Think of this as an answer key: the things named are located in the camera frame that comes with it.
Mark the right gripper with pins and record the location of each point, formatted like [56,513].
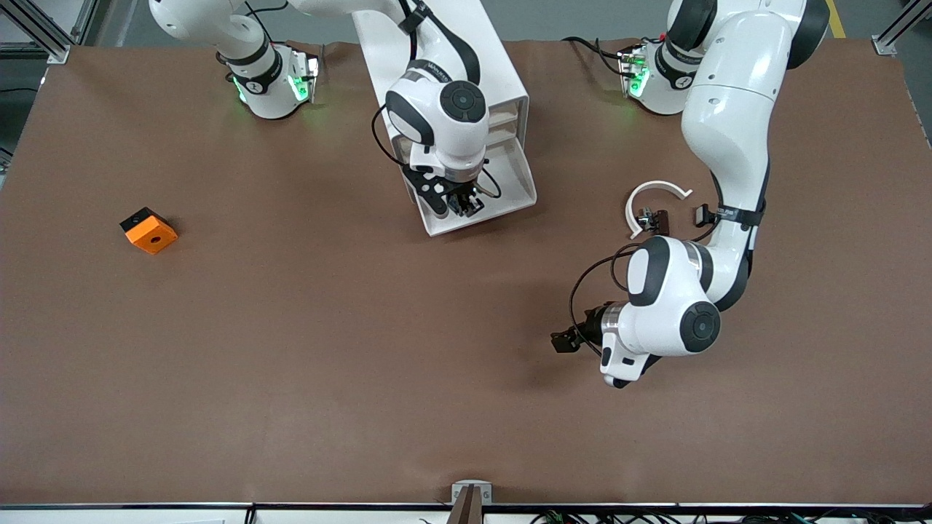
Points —
[464,195]

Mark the brown table cover mat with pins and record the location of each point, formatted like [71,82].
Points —
[466,364]

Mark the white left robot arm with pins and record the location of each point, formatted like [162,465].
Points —
[728,109]

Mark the dark brown small component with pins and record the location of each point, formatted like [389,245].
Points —
[659,223]

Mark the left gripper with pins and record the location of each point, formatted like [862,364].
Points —
[591,324]

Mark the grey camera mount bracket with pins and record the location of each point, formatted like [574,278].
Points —
[471,498]

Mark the silver base connector plate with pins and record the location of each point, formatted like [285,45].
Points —
[632,73]
[306,76]

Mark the aluminium frame profile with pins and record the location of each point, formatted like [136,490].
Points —
[899,25]
[44,29]

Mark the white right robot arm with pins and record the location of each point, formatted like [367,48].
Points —
[437,109]

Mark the orange and black block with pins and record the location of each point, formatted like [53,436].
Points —
[151,234]

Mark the small black clip component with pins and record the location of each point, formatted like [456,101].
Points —
[703,215]

